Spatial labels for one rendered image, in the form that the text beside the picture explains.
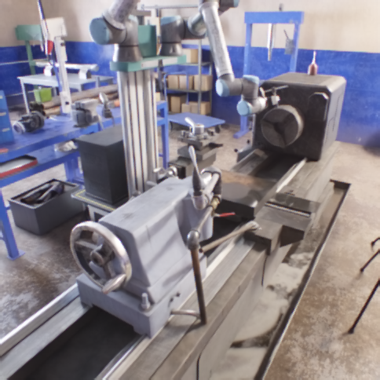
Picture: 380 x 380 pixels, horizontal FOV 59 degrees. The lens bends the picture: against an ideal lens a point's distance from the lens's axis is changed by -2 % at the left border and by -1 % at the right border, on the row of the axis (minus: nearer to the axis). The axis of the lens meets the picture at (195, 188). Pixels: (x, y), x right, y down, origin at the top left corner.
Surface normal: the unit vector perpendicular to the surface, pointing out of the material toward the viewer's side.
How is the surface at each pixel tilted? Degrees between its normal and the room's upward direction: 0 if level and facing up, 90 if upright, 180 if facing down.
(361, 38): 90
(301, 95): 90
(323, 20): 90
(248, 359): 0
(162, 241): 76
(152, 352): 0
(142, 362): 0
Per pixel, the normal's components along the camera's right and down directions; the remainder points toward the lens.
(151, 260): 0.80, -0.09
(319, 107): -0.52, 0.38
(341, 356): 0.00, -0.90
